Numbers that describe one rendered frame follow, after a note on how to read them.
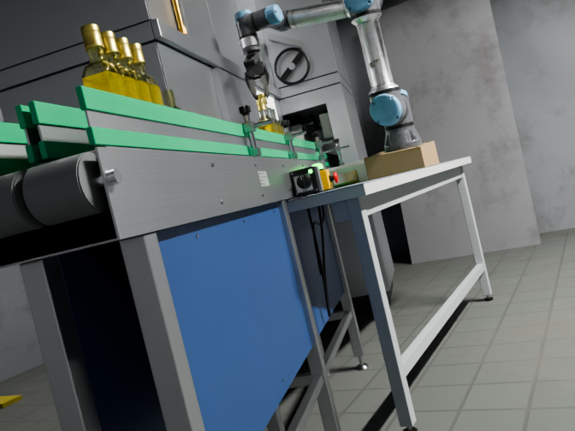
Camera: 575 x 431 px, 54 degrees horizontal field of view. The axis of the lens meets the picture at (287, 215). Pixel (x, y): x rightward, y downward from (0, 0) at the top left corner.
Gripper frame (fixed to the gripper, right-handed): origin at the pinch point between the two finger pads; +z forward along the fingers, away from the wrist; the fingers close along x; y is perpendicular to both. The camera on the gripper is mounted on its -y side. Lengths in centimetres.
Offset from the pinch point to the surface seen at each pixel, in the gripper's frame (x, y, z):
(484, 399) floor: -57, -44, 119
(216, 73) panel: 13.0, -11.3, -11.5
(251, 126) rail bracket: -15, -88, 23
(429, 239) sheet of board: -52, 240, 101
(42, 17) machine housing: 52, -58, -33
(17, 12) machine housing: 60, -58, -38
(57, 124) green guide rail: -5, -154, 25
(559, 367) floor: -83, -27, 119
